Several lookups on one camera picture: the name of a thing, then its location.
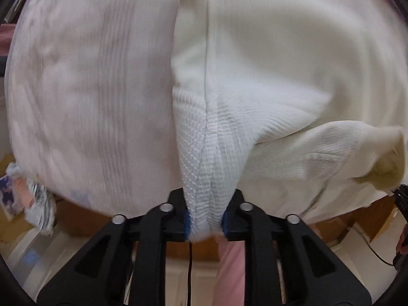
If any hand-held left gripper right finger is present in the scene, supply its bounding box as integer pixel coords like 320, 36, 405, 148
222, 189, 372, 306

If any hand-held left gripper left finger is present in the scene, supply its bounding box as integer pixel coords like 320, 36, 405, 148
36, 189, 189, 306

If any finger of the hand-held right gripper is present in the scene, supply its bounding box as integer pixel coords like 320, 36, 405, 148
391, 184, 408, 227

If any white knit sweater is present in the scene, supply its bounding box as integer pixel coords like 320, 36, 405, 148
170, 0, 407, 241

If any person's pink pants leg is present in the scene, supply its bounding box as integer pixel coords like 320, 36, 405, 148
212, 235, 248, 306

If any crumpled printed cloth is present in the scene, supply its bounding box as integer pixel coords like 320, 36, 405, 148
6, 162, 57, 236

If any white printed waffle blanket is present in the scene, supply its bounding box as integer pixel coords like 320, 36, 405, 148
6, 0, 196, 218

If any wooden bed frame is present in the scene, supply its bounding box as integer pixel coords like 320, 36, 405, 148
56, 194, 396, 262

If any thin black cable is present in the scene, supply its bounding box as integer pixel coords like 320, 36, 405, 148
188, 241, 193, 306

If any black floor cable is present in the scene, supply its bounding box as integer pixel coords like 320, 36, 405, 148
360, 237, 396, 266

